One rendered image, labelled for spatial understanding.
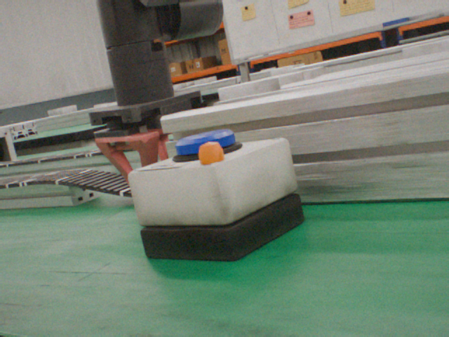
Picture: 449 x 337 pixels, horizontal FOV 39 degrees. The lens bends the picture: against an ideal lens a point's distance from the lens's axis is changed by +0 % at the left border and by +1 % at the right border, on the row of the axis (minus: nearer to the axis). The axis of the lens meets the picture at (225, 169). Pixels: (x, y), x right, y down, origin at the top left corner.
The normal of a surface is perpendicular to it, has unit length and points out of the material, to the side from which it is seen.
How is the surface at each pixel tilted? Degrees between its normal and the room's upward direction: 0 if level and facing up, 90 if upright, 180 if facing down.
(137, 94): 93
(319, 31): 90
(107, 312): 0
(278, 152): 90
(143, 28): 94
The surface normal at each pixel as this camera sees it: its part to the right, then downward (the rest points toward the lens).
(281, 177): 0.75, -0.07
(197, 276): -0.21, -0.97
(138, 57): 0.13, 0.18
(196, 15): 0.70, 0.29
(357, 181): -0.62, 0.24
